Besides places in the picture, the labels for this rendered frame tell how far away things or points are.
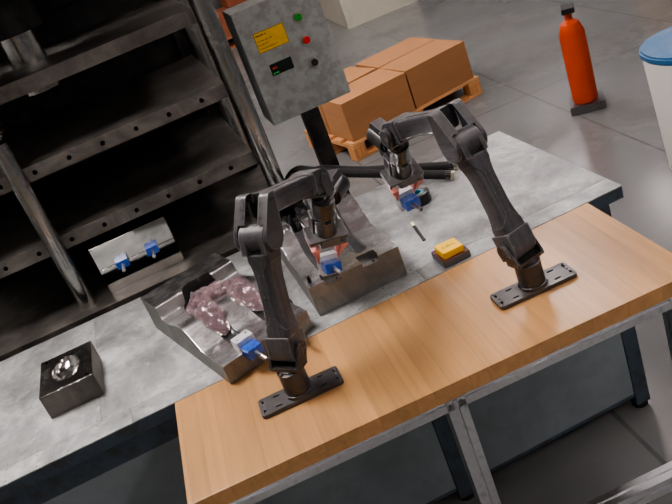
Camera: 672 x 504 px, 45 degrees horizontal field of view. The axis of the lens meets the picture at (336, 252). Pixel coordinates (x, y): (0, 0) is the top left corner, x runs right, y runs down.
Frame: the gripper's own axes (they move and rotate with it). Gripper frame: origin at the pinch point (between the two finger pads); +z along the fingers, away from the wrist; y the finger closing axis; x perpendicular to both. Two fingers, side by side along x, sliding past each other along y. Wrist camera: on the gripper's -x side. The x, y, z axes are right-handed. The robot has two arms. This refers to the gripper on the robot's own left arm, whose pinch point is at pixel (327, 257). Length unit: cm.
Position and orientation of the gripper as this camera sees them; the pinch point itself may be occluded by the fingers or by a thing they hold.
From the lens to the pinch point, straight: 210.3
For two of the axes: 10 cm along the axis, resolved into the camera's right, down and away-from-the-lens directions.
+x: 3.3, 6.4, -7.0
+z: 0.5, 7.3, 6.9
